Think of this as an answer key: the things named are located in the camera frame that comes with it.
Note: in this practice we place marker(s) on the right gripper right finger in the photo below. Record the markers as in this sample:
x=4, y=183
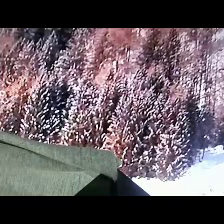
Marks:
x=128, y=187

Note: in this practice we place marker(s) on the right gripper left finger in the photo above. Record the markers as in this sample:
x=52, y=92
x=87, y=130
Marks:
x=102, y=186

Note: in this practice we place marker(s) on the grey-green garment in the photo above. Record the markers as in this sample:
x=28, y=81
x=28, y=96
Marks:
x=43, y=166

